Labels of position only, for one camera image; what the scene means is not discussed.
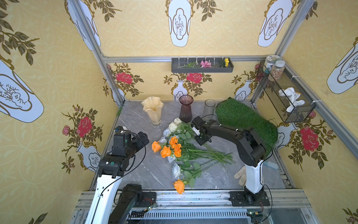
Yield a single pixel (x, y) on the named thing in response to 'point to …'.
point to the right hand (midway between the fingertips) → (204, 137)
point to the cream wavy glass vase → (153, 106)
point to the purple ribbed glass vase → (186, 115)
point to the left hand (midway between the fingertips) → (135, 139)
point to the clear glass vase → (209, 108)
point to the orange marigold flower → (173, 141)
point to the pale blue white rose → (166, 132)
